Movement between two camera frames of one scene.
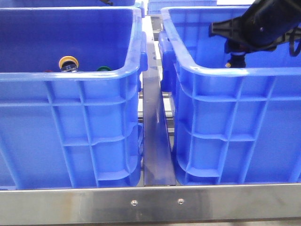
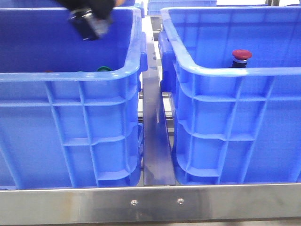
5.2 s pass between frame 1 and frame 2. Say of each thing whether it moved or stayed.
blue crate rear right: stayed
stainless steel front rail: stayed
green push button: stayed
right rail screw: stayed
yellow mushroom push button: moved
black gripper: moved
